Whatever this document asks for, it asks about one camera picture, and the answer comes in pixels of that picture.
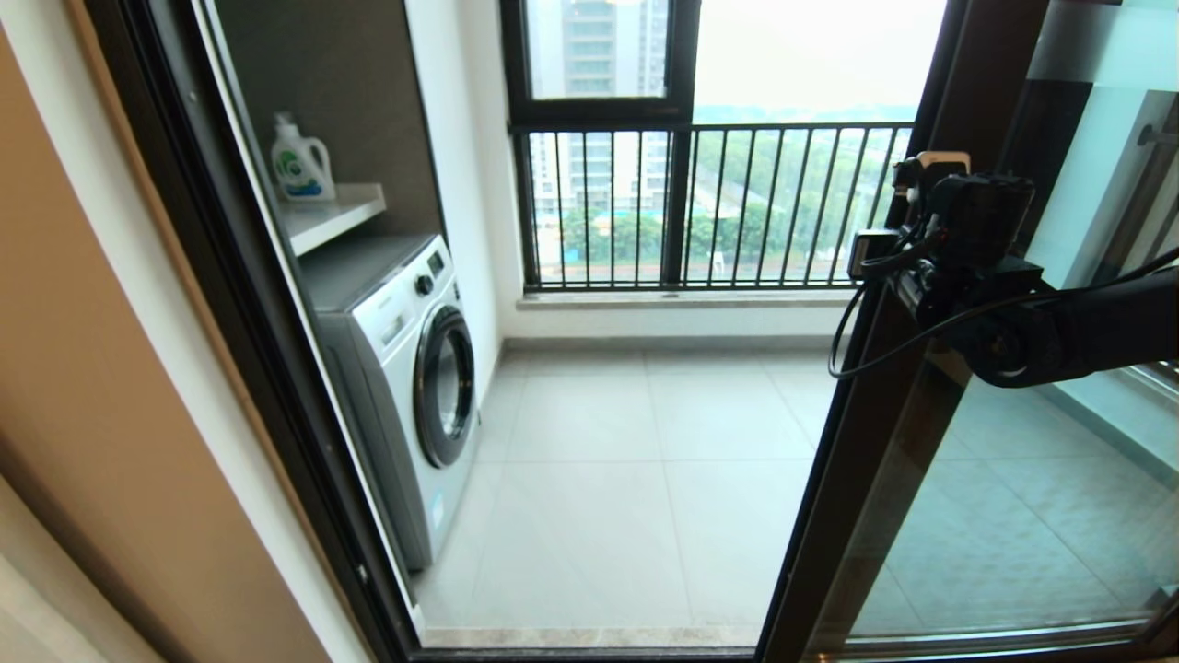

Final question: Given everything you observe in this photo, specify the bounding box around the white wall shelf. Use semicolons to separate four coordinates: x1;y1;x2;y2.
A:
279;184;386;259

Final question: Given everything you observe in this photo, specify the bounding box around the dark brown sliding glass door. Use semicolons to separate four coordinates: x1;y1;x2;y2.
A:
757;0;1179;659

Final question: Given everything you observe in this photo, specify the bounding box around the dark window frame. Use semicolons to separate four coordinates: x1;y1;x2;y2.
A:
497;0;701;291

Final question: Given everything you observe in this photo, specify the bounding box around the white green detergent bottle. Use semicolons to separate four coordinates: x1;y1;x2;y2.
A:
269;112;335;204

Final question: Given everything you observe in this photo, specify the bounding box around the white drum washing machine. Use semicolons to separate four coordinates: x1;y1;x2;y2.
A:
297;235;482;574

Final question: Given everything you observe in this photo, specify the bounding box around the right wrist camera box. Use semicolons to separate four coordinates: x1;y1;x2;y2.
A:
892;150;973;227

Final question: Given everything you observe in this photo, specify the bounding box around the marble sill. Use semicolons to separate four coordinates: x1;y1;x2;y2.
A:
516;290;858;312

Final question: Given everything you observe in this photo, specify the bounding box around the black balcony railing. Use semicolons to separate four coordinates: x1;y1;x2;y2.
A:
1096;92;1179;383
511;122;917;294

